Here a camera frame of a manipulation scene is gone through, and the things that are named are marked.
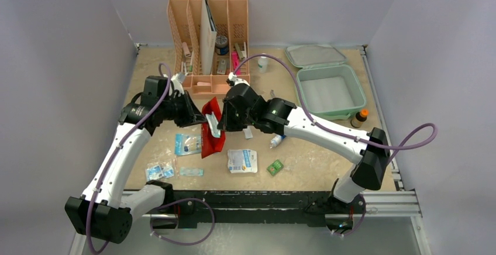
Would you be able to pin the small white bottle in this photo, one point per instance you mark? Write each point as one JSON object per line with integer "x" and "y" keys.
{"x": 262, "y": 64}

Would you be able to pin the white gauze dressing packet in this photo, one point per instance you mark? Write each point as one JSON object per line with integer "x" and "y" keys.
{"x": 242, "y": 161}

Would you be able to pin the dark round jar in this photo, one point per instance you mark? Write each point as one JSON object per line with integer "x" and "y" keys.
{"x": 221, "y": 45}

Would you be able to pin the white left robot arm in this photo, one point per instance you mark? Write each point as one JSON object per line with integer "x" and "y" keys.
{"x": 101, "y": 211}

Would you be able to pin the red zipper pouch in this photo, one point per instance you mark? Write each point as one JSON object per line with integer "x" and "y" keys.
{"x": 212, "y": 138}

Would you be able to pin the small green medicine box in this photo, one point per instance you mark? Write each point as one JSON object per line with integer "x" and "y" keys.
{"x": 275, "y": 167}

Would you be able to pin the brown bottle orange cap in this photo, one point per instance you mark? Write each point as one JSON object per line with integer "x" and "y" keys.
{"x": 359, "y": 118}

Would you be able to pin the white board in organizer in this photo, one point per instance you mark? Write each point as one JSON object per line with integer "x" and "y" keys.
{"x": 207, "y": 38}

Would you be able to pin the blue cotton swab bag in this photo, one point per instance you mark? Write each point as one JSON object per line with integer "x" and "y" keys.
{"x": 186, "y": 144}

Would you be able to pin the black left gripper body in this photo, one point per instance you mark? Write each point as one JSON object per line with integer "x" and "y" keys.
{"x": 178, "y": 109}

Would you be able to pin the grey stapler in organizer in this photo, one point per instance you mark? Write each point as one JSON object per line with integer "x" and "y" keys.
{"x": 240, "y": 50}

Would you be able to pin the small grey box organizer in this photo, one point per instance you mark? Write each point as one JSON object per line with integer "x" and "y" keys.
{"x": 222, "y": 66}

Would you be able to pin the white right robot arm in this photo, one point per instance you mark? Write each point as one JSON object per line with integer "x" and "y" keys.
{"x": 365, "y": 150}

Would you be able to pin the mint green case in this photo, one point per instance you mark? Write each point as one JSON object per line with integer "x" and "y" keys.
{"x": 329, "y": 87}

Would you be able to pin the pink item in organizer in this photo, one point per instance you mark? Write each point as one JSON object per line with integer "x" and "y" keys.
{"x": 235, "y": 62}

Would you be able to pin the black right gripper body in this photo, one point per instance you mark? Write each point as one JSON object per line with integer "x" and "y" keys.
{"x": 229, "y": 113}

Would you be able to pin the clear bag blue packets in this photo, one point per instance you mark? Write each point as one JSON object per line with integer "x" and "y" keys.
{"x": 160, "y": 171}

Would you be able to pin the peach desk organizer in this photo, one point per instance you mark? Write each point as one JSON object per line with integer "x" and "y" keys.
{"x": 231, "y": 18}

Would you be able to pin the pink tube in organizer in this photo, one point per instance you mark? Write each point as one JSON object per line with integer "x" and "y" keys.
{"x": 186, "y": 50}

